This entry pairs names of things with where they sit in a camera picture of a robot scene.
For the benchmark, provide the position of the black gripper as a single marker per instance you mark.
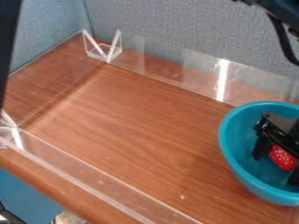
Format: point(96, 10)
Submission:
point(276, 129)

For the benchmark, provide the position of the red toy strawberry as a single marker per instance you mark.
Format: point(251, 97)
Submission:
point(282, 158)

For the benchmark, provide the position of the blue plastic bowl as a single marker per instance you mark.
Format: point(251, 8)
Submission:
point(259, 175)

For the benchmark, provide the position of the clear acrylic front barrier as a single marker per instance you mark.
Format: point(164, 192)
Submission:
point(35, 157)

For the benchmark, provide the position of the clear acrylic left barrier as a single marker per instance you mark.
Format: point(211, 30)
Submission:
point(61, 62)

